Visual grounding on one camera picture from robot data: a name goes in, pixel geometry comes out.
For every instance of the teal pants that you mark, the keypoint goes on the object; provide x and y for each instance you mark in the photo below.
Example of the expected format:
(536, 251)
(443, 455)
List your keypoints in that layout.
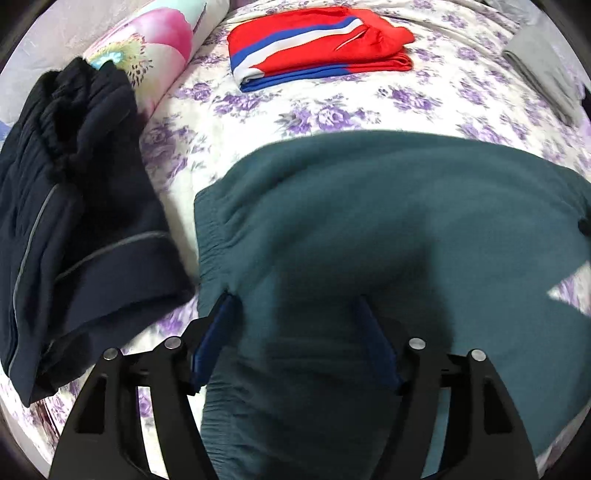
(369, 207)

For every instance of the colourful floral pillow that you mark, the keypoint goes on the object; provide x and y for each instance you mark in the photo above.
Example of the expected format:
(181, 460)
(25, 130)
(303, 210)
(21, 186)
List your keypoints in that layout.
(161, 41)

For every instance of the grey folded garment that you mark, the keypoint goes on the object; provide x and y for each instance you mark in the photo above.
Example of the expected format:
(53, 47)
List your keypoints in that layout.
(540, 60)

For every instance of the navy pants with grey piping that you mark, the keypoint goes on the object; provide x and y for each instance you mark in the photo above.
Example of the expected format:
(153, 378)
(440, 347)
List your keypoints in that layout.
(92, 207)

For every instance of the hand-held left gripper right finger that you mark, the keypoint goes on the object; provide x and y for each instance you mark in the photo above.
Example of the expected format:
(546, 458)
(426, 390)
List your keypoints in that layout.
(374, 341)

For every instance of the purple floral bedsheet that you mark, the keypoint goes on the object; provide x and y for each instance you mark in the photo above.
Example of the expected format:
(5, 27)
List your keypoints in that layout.
(323, 110)

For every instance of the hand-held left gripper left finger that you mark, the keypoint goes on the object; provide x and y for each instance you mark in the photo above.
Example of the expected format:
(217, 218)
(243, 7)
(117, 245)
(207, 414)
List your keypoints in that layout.
(217, 333)

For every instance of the red pants with striped side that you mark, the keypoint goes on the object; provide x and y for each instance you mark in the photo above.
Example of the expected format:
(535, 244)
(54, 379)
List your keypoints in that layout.
(300, 46)

